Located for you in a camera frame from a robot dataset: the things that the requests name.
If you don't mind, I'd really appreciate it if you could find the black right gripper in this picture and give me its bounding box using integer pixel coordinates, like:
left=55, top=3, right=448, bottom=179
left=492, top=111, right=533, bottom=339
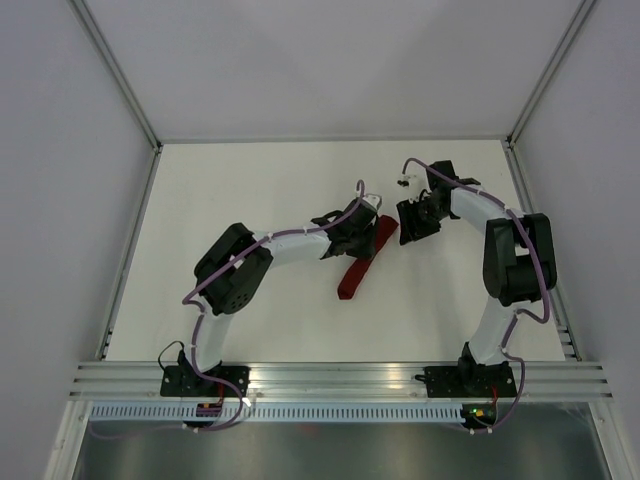
left=396, top=195, right=449, bottom=246

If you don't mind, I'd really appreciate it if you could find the dark red cloth napkin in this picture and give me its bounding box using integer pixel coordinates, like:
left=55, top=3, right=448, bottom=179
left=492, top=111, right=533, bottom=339
left=337, top=215, right=399, bottom=300

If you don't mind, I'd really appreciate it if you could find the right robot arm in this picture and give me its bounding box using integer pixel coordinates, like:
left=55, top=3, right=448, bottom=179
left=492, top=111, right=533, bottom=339
left=396, top=160, right=557, bottom=398

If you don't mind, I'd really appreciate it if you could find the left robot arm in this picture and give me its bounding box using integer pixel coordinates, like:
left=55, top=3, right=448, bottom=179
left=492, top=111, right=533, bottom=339
left=182, top=194, right=382, bottom=396

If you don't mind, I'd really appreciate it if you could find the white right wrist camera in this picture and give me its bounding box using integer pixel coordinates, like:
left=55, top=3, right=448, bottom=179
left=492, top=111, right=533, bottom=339
left=397, top=174, right=422, bottom=190

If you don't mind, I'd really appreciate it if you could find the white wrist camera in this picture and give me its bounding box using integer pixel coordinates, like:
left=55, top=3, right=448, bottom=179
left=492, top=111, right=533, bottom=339
left=397, top=174, right=422, bottom=190
left=361, top=194, right=382, bottom=213

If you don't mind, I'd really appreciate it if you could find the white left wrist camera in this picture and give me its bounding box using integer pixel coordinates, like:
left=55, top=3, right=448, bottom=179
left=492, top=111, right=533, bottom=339
left=361, top=194, right=382, bottom=213

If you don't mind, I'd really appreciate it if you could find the aluminium frame back rail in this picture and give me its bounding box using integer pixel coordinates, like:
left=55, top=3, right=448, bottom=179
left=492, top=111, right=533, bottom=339
left=160, top=134, right=509, bottom=146

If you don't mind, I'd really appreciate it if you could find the aluminium frame rail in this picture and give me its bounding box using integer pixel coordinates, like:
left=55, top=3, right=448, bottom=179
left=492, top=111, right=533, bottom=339
left=501, top=140, right=583, bottom=362
left=160, top=134, right=509, bottom=146
left=92, top=145, right=163, bottom=361

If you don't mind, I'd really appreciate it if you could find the aluminium frame right side rail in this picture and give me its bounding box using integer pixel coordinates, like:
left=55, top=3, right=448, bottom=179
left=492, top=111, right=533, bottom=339
left=501, top=140, right=583, bottom=362

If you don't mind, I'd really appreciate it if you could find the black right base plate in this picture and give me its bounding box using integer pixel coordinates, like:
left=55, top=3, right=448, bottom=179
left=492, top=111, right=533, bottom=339
left=416, top=363, right=517, bottom=399

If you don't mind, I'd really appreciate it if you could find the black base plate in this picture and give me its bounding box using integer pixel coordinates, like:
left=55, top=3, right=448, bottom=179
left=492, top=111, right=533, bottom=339
left=416, top=363, right=517, bottom=399
left=160, top=363, right=250, bottom=398

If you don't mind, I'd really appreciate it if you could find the aluminium frame left side rail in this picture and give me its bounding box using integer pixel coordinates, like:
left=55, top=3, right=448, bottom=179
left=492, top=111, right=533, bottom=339
left=92, top=145, right=163, bottom=361

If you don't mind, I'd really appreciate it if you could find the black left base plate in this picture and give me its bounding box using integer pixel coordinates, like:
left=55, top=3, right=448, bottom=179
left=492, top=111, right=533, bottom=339
left=160, top=363, right=250, bottom=398

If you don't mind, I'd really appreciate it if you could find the aluminium frame right post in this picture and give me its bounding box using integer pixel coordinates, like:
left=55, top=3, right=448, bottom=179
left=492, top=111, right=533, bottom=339
left=503, top=0, right=599, bottom=148

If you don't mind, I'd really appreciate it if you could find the aluminium frame post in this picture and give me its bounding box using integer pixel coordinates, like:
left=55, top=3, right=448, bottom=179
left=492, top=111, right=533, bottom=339
left=503, top=0, right=599, bottom=148
left=67, top=0, right=162, bottom=152

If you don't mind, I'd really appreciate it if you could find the white slotted cable duct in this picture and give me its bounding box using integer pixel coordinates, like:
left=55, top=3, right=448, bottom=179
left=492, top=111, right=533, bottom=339
left=89, top=401, right=463, bottom=424

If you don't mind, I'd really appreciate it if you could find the aluminium front mounting rail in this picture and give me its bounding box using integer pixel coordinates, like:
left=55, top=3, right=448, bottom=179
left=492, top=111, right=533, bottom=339
left=68, top=361, right=613, bottom=403

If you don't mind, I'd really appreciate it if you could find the aluminium frame left post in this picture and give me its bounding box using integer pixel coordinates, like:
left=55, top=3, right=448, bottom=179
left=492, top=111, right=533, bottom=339
left=67, top=0, right=162, bottom=152

